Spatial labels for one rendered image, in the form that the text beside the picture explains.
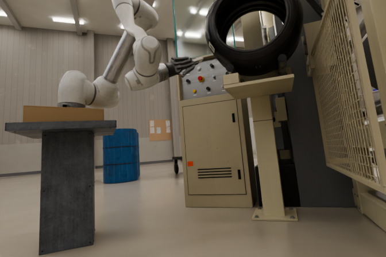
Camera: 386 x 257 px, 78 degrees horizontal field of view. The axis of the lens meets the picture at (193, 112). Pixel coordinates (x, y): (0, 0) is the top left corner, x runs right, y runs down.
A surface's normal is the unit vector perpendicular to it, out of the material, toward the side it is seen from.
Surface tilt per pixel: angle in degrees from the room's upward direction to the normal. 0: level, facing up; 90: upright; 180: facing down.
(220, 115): 90
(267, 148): 90
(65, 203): 90
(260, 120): 90
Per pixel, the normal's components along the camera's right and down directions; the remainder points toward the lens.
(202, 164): -0.35, -0.12
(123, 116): 0.34, -0.18
